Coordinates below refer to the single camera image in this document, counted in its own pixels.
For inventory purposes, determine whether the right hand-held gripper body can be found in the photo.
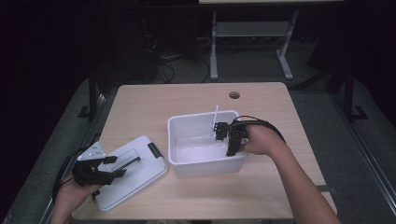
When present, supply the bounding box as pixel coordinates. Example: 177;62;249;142
212;105;250;147

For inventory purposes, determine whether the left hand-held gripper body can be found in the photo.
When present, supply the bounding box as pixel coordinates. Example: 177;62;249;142
71;141;116;188

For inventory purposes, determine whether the white storage box lid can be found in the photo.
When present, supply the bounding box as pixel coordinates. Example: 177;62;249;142
91;134;169;214

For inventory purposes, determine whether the white plastic storage box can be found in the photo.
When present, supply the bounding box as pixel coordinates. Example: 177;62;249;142
166;109;249;179

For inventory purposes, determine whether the person's left hand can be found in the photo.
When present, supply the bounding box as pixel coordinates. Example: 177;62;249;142
52;175;101;218

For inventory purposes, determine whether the person's right hand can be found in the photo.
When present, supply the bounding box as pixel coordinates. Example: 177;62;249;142
240;123;290;159

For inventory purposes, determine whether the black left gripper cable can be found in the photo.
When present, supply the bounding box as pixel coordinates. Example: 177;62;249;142
51;147;90;201

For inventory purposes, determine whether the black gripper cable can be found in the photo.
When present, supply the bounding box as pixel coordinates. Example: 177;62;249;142
231;115;287;144
51;147;90;201

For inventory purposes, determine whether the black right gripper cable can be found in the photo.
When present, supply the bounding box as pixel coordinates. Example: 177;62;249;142
231;115;287;144

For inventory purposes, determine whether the black metal post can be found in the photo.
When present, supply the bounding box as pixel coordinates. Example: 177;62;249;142
343;67;370;123
78;70;100;119

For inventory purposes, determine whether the bundle of floor cables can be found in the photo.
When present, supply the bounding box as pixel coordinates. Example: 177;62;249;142
142;33;213;84

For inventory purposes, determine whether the grey metal desk frame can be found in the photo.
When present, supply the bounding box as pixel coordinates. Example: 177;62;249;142
209;10;300;81

